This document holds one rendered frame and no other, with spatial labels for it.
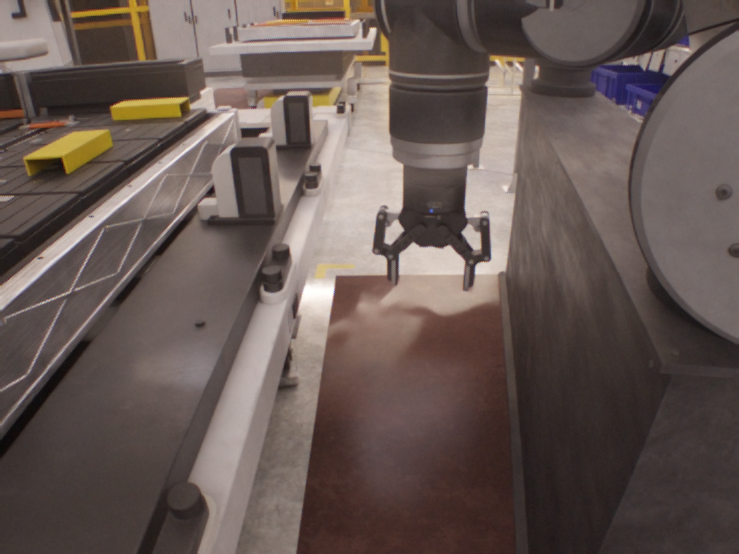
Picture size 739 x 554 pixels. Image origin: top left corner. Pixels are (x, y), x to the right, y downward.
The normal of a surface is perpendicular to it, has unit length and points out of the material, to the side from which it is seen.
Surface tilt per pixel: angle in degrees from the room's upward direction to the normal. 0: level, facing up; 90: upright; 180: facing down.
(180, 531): 0
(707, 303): 95
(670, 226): 92
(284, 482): 0
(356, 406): 0
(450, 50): 90
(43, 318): 90
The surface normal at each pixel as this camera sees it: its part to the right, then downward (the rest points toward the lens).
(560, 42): -0.66, 0.47
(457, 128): 0.26, 0.47
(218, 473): -0.02, -0.87
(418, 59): -0.46, 0.44
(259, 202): -0.03, 0.50
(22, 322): 1.00, 0.00
